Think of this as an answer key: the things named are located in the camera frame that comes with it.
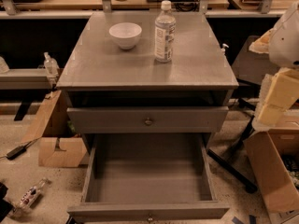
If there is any white ceramic bowl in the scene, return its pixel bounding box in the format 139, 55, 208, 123
109, 22, 142, 49

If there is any cardboard box right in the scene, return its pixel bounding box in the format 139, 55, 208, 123
244, 116, 299, 224

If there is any clear bottle on shelf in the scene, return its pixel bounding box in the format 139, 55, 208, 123
44, 52, 59, 76

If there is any grey drawer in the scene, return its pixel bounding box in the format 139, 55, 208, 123
68, 133, 229, 223
67, 106, 228, 133

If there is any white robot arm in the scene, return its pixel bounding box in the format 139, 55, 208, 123
249, 1, 299, 131

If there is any cardboard box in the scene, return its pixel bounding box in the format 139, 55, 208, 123
244, 116, 299, 224
21, 91, 89, 168

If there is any grey metal shelf left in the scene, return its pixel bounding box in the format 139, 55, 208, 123
0, 68, 58, 90

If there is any grey wooden drawer cabinet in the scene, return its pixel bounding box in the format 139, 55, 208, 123
57, 11, 238, 147

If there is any black side table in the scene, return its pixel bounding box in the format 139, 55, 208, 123
206, 35, 262, 193

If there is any black power adapter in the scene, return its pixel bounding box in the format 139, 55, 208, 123
6, 139, 36, 161

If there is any small white pump dispenser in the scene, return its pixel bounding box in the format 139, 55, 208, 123
221, 43, 229, 54

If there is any plastic bottle on floor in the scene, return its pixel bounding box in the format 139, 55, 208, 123
13, 177, 50, 217

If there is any cardboard box left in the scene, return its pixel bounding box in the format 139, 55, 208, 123
21, 91, 89, 168

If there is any clear plastic water bottle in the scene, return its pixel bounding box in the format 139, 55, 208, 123
154, 0, 176, 63

